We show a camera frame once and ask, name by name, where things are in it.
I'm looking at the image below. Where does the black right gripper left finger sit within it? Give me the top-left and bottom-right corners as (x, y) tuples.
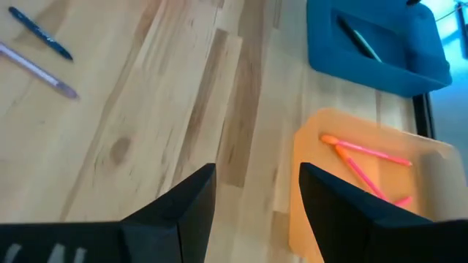
(122, 163), (217, 263)

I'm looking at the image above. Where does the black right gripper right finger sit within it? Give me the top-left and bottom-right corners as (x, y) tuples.
(298, 163), (434, 263)

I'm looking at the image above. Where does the black pen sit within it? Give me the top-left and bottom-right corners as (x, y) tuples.
(335, 15), (369, 58)

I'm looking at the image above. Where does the purple transparent pen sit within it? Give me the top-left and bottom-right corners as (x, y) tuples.
(0, 41), (80, 100)

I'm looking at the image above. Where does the orange translucent plastic bin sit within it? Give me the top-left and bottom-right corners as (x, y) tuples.
(287, 107), (468, 263)

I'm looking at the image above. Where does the blue plastic bin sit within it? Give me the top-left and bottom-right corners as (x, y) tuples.
(306, 0), (453, 99)

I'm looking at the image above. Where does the dark navy marker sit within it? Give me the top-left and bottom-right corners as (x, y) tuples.
(7, 6), (75, 62)

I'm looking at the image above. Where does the yellow cable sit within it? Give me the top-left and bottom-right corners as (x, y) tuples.
(434, 2), (462, 23)

